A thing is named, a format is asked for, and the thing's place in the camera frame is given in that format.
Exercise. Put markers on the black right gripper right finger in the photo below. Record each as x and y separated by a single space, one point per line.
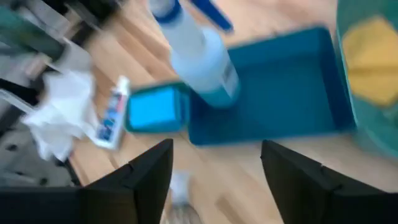
295 186

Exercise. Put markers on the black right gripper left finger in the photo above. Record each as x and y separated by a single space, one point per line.
152 174

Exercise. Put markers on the clear spray bottle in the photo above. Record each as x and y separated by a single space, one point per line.
180 186

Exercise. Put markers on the blue sponge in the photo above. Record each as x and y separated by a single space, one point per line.
152 107

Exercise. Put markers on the spray bottle with blue liquid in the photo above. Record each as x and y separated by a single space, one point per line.
202 62

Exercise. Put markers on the yellow cloth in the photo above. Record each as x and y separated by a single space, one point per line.
370 62

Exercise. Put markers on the white squeeze bottle blue label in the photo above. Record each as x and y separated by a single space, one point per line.
112 118

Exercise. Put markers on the small teal plastic bin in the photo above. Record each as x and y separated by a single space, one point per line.
183 105

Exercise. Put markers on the blue plastic tray bin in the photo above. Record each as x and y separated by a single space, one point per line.
280 93

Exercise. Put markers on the large teal plastic bin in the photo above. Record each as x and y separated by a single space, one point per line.
373 130

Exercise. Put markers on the white towel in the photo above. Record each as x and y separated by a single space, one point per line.
62 118

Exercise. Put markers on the white plant pot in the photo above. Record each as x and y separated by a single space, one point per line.
71 56

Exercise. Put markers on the green artificial plant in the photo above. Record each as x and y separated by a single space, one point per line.
28 34

